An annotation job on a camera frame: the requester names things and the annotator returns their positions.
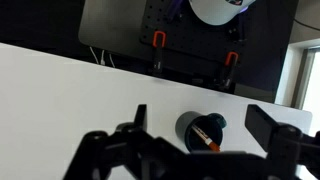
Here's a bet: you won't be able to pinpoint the orange black clamp far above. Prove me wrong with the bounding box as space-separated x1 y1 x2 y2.
219 51 239 90

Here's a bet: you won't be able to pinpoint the black pegboard mounting plate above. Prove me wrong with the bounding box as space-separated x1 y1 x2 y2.
140 0 248 64

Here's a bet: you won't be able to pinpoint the white cables under table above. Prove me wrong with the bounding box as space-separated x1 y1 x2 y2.
89 46 117 69

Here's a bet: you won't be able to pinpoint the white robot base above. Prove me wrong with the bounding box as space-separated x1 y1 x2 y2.
188 0 256 26

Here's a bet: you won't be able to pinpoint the red marker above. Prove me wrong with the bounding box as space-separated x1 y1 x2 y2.
192 125 220 152

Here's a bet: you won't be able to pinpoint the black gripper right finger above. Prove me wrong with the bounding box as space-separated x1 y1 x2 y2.
245 104 302 157

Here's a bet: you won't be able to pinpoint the orange black clamp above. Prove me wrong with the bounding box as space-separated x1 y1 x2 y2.
219 51 239 90
152 30 166 75

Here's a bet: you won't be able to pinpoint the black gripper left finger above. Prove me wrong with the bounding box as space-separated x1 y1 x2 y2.
116 104 147 133

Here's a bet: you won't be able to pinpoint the dark green mug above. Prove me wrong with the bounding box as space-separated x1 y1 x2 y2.
175 111 227 152

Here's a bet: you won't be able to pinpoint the orange black clamp near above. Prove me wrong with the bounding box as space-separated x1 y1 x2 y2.
152 30 166 75

